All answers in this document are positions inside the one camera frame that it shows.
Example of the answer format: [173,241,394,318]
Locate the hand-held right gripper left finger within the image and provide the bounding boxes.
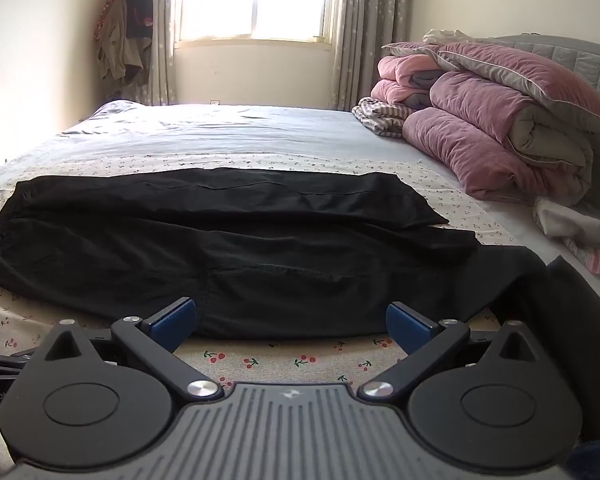
[34,297,224,401]

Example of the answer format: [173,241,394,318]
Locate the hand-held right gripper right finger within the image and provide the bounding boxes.
[358,301,549,404]

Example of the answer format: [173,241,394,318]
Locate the black pants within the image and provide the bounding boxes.
[0,166,600,443]

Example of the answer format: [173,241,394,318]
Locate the cherry print bed sheet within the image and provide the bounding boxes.
[0,152,551,468]

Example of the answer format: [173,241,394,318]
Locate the white crumpled cloth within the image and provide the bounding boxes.
[532,197,600,261]

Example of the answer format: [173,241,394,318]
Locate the light blue bed sheet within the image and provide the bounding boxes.
[0,100,600,306]

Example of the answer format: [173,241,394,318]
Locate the striped folded cloth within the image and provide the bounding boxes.
[352,96,422,137]

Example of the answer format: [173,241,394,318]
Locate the folded mauve quilt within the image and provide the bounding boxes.
[382,40,600,206]

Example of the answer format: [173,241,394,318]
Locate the grey folded cloth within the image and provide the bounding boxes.
[405,71,443,109]

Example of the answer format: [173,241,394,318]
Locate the dark blue cloth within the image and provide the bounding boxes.
[569,439,600,480]

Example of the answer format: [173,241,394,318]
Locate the folded light pink blanket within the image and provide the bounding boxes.
[370,55,448,111]

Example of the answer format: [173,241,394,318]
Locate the hanging beige garment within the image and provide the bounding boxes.
[97,2,148,86]

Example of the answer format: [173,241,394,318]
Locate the grey patterned curtain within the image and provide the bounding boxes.
[329,0,412,112]
[142,0,182,107]

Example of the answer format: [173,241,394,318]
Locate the cream cloth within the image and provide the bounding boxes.
[422,28,498,47]

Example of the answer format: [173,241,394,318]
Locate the red dotted hanging cloth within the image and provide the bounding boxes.
[93,0,127,43]

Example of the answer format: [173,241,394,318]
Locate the grey quilted headboard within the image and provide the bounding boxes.
[490,34,600,113]

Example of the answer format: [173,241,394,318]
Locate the hanging navy garment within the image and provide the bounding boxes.
[121,0,154,43]

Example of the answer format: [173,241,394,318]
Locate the window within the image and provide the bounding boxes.
[172,0,342,45]

